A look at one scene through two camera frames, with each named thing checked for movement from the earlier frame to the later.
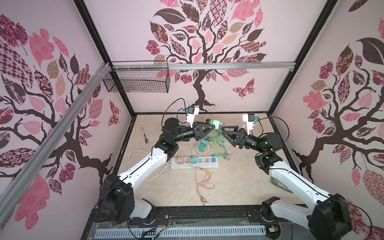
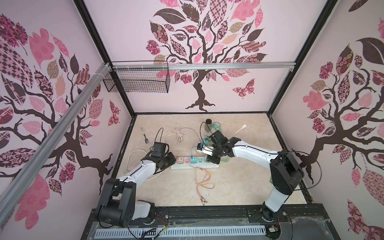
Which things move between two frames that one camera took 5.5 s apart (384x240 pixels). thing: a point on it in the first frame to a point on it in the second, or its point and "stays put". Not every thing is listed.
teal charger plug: (193, 160) stays put
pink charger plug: (180, 160) stays put
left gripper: (198, 131) to (172, 160)
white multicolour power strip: (202, 162) stays put
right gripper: (244, 140) to (215, 160)
